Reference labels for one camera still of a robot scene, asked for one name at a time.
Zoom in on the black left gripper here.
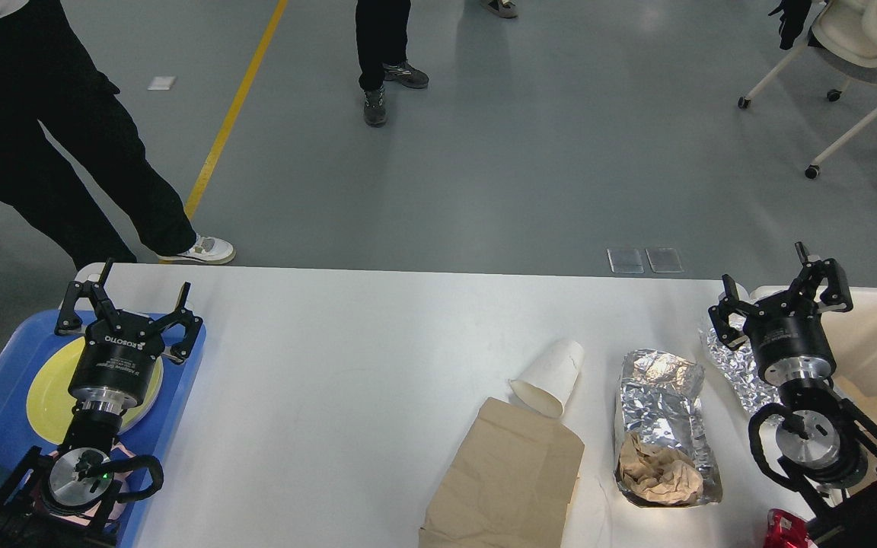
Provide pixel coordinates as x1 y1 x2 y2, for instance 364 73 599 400
55 258 204 412

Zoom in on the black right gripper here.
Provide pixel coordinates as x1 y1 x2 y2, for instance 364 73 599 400
709 242 853 385

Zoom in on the yellow plastic plate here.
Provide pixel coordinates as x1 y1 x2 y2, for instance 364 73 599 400
27 337 164 445

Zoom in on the pink HOME mug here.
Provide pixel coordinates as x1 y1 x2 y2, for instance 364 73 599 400
41 444 132 526

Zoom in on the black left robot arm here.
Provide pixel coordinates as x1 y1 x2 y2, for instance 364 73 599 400
0 265 205 547

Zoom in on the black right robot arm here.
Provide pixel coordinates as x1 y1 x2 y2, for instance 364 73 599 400
709 242 877 547

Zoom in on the crumpled foil sheet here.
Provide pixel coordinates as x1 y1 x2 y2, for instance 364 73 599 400
700 319 780 416

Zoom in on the brown paper in bin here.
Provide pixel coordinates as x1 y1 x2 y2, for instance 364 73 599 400
835 377 877 425

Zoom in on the foil tray with paper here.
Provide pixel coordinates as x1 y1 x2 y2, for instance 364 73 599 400
614 349 723 508

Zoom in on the red crumpled wrapper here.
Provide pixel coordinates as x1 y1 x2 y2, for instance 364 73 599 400
763 508 817 548

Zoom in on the white paper cup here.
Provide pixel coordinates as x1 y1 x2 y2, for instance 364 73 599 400
509 339 585 419

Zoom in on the white office chair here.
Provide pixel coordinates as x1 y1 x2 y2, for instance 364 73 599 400
738 1 877 180

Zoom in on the person in grey shirt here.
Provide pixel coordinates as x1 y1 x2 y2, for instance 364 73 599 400
0 1 234 268

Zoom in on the brown paper bag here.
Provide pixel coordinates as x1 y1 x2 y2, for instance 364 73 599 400
419 398 585 547

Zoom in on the person in black trousers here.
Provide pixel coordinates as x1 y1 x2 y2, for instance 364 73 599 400
355 1 429 127

